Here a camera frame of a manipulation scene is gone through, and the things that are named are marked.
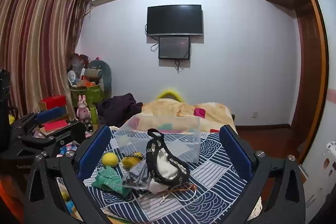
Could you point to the wall socket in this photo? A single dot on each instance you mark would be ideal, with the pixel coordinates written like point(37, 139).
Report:
point(254, 114)

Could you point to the small wall monitor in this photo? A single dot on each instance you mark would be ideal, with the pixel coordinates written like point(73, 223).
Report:
point(174, 47)

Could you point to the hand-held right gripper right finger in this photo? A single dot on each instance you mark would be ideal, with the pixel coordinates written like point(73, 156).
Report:
point(235, 154)

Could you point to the green bag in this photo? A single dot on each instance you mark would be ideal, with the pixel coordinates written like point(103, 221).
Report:
point(92, 95)

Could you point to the striped brown curtain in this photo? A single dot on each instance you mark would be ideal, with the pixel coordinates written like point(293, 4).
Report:
point(36, 43)

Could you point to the wooden wardrobe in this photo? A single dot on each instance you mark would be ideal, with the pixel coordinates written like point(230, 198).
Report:
point(309, 82)

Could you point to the clear plastic bag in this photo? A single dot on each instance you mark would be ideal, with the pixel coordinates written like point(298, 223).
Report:
point(136, 176)

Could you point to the red box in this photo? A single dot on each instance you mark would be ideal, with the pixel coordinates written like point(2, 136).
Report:
point(52, 102)

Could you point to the white sliding door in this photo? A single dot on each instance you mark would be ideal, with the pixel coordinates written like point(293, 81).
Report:
point(324, 134)

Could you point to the pink bunny toy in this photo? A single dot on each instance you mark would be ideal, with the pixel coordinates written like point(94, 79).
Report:
point(83, 108)

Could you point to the pile of toys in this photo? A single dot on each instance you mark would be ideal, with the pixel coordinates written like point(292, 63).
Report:
point(77, 69)

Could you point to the dark jacket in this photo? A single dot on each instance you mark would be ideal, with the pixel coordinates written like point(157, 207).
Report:
point(118, 108)

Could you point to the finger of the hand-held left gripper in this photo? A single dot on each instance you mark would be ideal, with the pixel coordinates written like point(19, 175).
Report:
point(50, 113)
point(73, 133)

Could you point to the green cylinder bottle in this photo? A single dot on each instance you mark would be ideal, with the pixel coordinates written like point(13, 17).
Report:
point(94, 115)

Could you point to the yellow printed quilt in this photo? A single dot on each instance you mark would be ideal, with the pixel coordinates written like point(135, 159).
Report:
point(168, 108)

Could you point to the yellow felt ball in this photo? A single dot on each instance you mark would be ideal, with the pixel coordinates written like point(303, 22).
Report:
point(110, 159)
point(128, 161)

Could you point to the clear plastic storage box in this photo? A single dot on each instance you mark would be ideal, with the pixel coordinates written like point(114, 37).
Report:
point(183, 145)

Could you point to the grey green plush toy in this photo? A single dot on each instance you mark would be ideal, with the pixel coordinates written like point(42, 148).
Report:
point(105, 74)

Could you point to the red book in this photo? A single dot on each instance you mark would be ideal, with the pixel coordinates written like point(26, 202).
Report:
point(55, 125)

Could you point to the large wall television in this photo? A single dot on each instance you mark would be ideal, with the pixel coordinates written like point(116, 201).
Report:
point(174, 19)

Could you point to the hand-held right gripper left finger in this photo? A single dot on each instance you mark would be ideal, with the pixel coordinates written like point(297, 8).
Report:
point(93, 153)

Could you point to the yellow plush item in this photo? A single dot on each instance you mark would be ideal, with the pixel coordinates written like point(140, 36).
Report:
point(168, 92)

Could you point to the green cloth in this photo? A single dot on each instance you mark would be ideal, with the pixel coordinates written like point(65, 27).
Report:
point(107, 179)

